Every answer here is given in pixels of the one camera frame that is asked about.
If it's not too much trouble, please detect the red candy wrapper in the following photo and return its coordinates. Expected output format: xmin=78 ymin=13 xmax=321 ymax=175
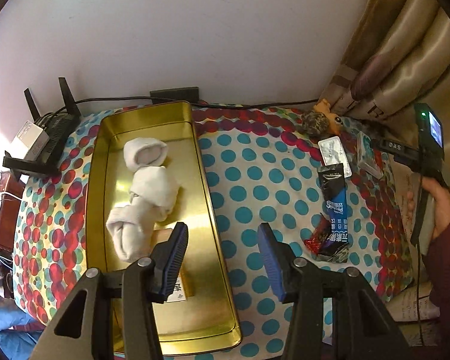
xmin=304 ymin=214 xmax=332 ymax=254

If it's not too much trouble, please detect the white sock round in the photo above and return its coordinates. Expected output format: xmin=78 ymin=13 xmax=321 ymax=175
xmin=123 ymin=137 xmax=168 ymax=172

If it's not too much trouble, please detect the person right hand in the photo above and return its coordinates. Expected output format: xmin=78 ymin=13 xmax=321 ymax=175
xmin=421 ymin=177 xmax=450 ymax=242

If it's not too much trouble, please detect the beige printed curtain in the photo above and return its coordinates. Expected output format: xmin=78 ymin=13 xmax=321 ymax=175
xmin=316 ymin=0 xmax=450 ymax=203

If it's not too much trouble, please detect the black power cable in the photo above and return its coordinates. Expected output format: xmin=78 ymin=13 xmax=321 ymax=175
xmin=40 ymin=96 xmax=320 ymax=121

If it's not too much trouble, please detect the black blue protein bar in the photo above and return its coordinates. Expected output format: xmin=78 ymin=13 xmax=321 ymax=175
xmin=319 ymin=163 xmax=349 ymax=263

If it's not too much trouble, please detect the grey sock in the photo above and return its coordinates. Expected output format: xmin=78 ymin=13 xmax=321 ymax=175
xmin=105 ymin=197 xmax=157 ymax=263

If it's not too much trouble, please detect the black wifi router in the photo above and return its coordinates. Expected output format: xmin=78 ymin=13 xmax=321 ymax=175
xmin=2 ymin=77 xmax=81 ymax=179

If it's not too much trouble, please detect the polka dot bed sheet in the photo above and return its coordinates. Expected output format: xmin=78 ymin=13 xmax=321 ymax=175
xmin=13 ymin=108 xmax=413 ymax=359

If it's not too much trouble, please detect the gold metal tin tray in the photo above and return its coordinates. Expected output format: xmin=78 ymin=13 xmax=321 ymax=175
xmin=85 ymin=102 xmax=242 ymax=356

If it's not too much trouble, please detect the small yellow white box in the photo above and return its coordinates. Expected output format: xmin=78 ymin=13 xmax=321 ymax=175
xmin=151 ymin=226 xmax=196 ymax=304

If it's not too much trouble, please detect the black power adapter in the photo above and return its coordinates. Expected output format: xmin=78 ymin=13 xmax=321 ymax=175
xmin=149 ymin=86 xmax=200 ymax=103

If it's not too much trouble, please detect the green woven rope ball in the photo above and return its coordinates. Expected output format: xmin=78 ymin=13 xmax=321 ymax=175
xmin=298 ymin=111 xmax=330 ymax=137

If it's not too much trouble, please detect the white sock front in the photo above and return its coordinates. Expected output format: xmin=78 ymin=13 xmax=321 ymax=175
xmin=129 ymin=166 xmax=179 ymax=222

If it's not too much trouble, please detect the silver pill blister pack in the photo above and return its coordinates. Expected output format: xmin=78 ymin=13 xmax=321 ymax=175
xmin=318 ymin=136 xmax=352 ymax=178

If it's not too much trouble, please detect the orange rubber animal toy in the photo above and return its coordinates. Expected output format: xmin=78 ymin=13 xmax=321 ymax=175
xmin=313 ymin=98 xmax=343 ymax=136

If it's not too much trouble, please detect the dark wooden bedside furniture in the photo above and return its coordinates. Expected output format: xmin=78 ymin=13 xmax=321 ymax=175
xmin=0 ymin=172 xmax=25 ymax=259

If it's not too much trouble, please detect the white modem box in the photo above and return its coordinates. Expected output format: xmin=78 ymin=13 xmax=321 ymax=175
xmin=9 ymin=120 xmax=49 ymax=161

